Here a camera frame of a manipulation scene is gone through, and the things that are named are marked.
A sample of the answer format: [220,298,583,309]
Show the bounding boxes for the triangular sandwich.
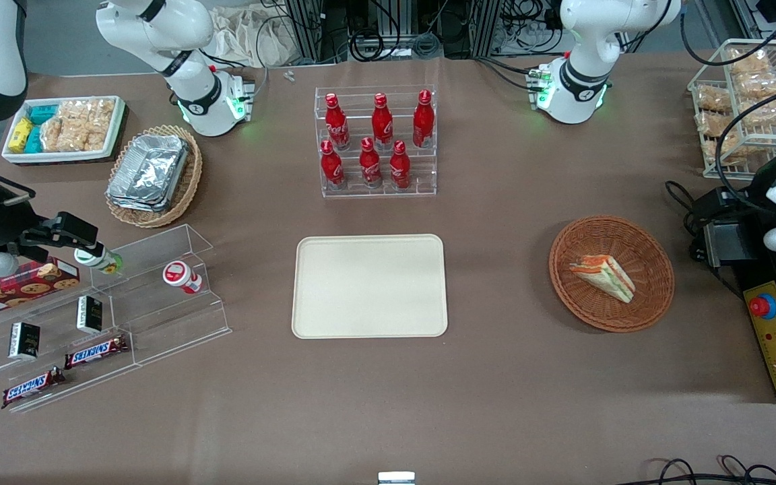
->
[569,254,636,304]

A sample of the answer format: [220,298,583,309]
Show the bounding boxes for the white rectangular snack tray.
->
[1,95,126,166]

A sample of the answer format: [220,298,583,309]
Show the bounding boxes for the light oval wicker basket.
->
[104,124,203,229]

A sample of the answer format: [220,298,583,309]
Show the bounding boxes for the beige plastic tray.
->
[292,234,449,340]

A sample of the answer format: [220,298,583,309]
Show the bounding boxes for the brown round wicker basket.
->
[548,214,676,333]

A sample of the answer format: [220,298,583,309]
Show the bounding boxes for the green sunflower yogurt cup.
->
[73,247,123,275]

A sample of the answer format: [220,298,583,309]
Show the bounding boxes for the red tartan cookie box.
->
[0,257,82,321]

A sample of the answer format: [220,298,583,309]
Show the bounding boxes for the small black carton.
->
[77,296,104,335]
[9,322,41,360]

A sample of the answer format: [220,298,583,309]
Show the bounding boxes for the clear rice cracker bag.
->
[85,116,115,153]
[58,98,117,123]
[41,117,87,153]

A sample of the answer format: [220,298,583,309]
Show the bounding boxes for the yellow snack packet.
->
[8,117,34,154]

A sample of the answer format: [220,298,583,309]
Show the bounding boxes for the Snickers chocolate bar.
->
[1,367,66,410]
[64,335,129,370]

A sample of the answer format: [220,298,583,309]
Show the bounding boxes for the stacked aluminium foil trays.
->
[106,133,191,214]

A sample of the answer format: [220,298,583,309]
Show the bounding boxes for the red lid yogurt cup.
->
[162,260,203,295]

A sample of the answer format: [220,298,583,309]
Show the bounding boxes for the clear acrylic stepped shelf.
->
[0,224,232,414]

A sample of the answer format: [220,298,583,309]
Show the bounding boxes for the beige cloth bag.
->
[209,5,292,68]

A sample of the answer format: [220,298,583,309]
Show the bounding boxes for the red cola bottle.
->
[371,92,394,152]
[359,137,383,189]
[320,139,346,191]
[412,89,435,149]
[389,139,412,191]
[324,92,351,151]

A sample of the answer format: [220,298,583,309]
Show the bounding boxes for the clear acrylic bottle rack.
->
[314,84,438,199]

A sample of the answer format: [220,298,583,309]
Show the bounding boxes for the black power adapter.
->
[692,187,742,222]

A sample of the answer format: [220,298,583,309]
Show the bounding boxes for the bagged fried snack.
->
[697,111,739,139]
[742,98,776,129]
[725,46,773,75]
[735,71,776,99]
[718,132,759,166]
[694,84,732,114]

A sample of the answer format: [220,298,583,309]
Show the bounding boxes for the grey metal box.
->
[702,220,758,269]

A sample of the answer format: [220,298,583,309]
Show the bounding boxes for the aluminium frame profile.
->
[290,0,327,65]
[470,0,502,58]

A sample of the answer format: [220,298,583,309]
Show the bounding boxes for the black looped table cable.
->
[664,181,705,233]

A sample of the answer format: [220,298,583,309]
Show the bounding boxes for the black floor cable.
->
[630,458,722,485]
[718,455,776,485]

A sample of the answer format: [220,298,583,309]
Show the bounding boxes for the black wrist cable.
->
[714,86,776,211]

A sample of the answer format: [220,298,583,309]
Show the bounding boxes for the white wire rack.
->
[688,38,776,181]

